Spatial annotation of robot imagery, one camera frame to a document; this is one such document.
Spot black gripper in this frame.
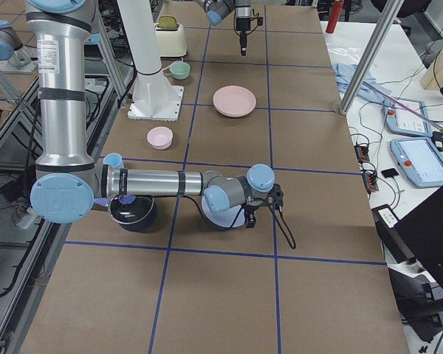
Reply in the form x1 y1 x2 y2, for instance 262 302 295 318
235 16 252 56
243 195 272 228

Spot blue plate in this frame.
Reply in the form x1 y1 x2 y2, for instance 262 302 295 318
202 198 246 229

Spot pink plate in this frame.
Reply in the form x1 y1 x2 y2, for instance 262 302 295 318
213 86 257 118

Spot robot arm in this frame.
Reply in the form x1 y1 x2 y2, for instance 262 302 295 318
26 1 275 224
195 0 258 57

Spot green bowl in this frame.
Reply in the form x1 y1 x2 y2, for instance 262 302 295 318
169 61 190 80

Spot cream toaster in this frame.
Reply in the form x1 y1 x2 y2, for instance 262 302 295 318
154 20 188 58

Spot toast slice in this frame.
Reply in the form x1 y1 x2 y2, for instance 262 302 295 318
158 15 178 30

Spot red bottle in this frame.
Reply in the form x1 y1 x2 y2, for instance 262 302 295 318
326 0 344 34

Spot blue cloth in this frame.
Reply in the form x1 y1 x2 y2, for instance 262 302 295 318
332 63 391 103

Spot dark blue lidded pot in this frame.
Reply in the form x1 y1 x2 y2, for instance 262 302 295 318
93 195 157 232

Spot pink bowl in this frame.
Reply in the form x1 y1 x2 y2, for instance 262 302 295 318
146 126 174 150

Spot light blue cup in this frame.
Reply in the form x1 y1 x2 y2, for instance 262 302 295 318
103 153 124 169

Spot far teach pendant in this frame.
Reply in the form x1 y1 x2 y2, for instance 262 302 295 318
382 99 432 137

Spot teach pendant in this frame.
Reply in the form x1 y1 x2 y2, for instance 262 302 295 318
389 137 443 188
382 99 432 137

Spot near teach pendant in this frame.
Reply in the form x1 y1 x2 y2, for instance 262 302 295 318
389 137 443 188

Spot black monitor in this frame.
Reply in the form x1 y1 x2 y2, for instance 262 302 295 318
394 185 443 288

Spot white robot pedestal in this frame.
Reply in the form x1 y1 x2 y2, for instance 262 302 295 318
117 0 184 122

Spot aluminium frame post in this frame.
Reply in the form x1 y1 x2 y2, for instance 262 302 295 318
339 0 404 115

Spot green handled grabber stick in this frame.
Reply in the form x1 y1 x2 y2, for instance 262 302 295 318
361 81 443 153

